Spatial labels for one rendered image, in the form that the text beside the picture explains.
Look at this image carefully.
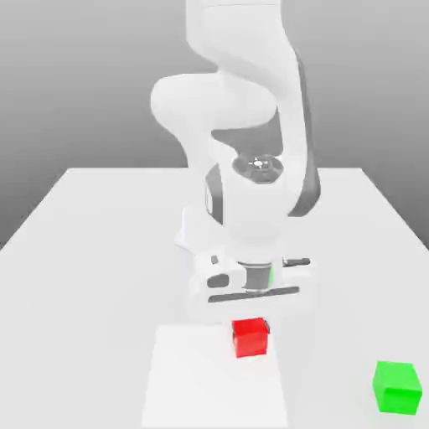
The small green cube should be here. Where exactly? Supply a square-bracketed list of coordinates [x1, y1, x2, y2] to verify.
[371, 360, 424, 416]

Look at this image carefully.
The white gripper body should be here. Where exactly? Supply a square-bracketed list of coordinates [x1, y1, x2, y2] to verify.
[189, 271, 315, 322]

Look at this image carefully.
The small red cube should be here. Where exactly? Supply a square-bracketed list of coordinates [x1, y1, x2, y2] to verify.
[230, 317, 271, 359]

